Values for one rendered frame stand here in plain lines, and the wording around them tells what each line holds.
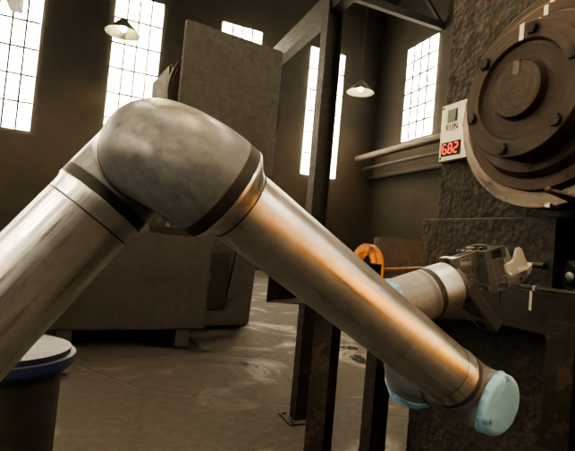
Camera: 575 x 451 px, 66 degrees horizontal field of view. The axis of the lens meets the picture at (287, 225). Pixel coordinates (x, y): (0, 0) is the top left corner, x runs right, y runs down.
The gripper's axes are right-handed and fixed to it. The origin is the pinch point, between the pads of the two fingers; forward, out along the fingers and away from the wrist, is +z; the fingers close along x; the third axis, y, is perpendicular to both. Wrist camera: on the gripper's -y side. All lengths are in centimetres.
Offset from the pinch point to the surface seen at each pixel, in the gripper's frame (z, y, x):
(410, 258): 151, -52, 237
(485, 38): 40, 57, 35
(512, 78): 7.9, 38.5, 2.6
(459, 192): 26, 14, 41
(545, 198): 9.3, 12.8, 0.6
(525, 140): 4.5, 25.5, -0.7
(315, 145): 302, 89, 646
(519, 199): 9.3, 12.7, 6.8
